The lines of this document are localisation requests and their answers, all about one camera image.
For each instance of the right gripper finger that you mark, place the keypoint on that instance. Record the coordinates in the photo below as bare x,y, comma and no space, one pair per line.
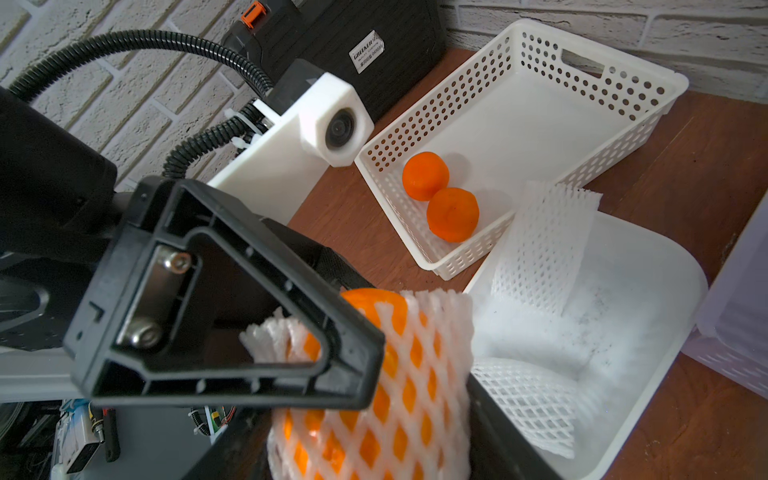
497,449

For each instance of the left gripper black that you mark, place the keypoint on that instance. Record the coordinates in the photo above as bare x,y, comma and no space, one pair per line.
47,304

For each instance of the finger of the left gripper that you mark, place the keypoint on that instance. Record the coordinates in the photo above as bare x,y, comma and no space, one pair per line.
164,224

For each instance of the white foam net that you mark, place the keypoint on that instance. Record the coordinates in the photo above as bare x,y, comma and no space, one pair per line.
539,402
542,250

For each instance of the orange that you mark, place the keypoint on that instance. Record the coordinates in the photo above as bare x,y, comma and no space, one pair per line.
453,214
424,175
418,424

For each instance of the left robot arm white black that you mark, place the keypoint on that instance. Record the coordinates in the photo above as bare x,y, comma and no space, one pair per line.
57,194

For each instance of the white plastic tub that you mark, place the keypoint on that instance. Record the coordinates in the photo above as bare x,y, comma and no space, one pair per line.
630,311

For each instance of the purple perforated plastic basket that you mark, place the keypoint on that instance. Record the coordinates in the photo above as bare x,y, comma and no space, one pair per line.
730,333

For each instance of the white perforated plastic basket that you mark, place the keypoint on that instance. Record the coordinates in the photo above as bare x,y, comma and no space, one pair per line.
534,104

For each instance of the black plastic tool case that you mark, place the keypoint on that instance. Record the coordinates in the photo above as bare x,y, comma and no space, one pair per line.
381,48

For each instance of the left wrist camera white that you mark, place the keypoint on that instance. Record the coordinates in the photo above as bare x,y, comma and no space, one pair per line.
326,127

